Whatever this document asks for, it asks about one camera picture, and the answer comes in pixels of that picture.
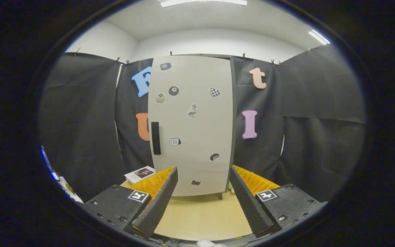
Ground white book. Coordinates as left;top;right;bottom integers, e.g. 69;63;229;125
124;166;156;184

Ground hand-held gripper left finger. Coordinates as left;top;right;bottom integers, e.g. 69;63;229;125
83;166;178;238

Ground blue white package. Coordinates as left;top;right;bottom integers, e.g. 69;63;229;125
41;146;60;180

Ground long ceiling light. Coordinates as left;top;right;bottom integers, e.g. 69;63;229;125
160;0;248;7

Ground small ceiling light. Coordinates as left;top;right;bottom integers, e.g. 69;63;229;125
308;30;331;45

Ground grey shoe cabinet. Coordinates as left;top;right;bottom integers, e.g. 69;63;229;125
148;54;237;200

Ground grey shoe cabinet door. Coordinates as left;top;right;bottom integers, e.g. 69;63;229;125
148;56;234;197

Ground black backdrop cloth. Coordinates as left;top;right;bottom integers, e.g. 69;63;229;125
39;45;366;203

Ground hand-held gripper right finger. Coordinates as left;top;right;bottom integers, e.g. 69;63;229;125
229;165;328;238

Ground white printed packet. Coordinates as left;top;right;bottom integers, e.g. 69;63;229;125
58;177;83;203

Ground black door handle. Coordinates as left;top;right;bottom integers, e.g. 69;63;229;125
151;122;161;155

